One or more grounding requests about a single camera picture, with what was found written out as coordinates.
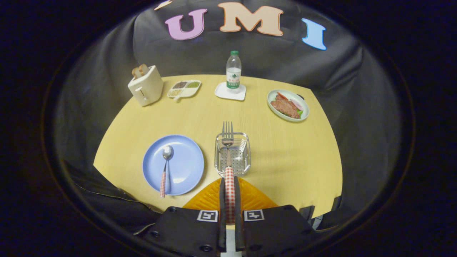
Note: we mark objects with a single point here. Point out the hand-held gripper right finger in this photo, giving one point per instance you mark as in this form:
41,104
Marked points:
278,232

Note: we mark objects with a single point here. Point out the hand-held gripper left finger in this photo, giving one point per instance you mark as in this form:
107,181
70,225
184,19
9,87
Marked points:
185,232

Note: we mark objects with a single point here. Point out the blue round plate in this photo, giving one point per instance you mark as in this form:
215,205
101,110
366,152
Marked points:
185,164

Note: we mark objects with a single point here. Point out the person's dark jacket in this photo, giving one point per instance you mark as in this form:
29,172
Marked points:
107,210

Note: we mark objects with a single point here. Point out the clear perforated drain basket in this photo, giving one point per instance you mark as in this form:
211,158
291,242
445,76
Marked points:
241,157

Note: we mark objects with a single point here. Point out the pale green food plate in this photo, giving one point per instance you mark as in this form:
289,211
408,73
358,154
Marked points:
275,107

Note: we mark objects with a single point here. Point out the brown sliced meat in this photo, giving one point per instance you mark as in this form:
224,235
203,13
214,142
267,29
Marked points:
285,107

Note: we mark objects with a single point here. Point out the white divided seasoning dish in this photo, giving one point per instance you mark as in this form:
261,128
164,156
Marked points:
191,91

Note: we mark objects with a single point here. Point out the white square coaster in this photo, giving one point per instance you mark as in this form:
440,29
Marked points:
222,92

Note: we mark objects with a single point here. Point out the cream toy toaster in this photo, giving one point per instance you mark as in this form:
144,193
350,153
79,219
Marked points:
148,89

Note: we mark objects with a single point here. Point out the brown toast slice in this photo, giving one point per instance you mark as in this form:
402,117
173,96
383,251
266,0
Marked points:
136,73
144,69

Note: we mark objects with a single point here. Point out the clear water bottle green cap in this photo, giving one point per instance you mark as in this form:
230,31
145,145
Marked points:
234,71

